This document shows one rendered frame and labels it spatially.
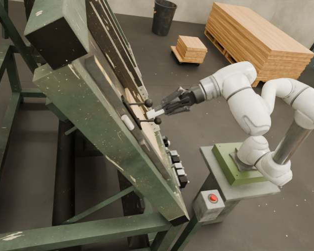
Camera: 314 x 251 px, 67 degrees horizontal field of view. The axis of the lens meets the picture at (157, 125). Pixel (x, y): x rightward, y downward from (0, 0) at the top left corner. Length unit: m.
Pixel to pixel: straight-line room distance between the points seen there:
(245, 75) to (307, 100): 0.51
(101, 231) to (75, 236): 0.14
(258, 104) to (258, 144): 0.94
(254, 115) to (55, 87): 0.63
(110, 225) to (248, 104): 1.01
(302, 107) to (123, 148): 0.93
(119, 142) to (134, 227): 0.78
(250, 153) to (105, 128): 1.29
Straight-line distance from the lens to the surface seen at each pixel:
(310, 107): 1.37
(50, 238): 1.47
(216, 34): 6.27
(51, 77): 0.64
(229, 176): 1.91
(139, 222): 1.50
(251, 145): 1.82
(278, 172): 1.76
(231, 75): 0.93
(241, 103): 0.89
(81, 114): 0.71
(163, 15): 5.74
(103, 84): 0.95
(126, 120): 1.04
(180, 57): 4.82
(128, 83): 1.48
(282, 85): 1.31
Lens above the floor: 2.14
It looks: 42 degrees down
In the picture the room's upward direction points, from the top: 16 degrees clockwise
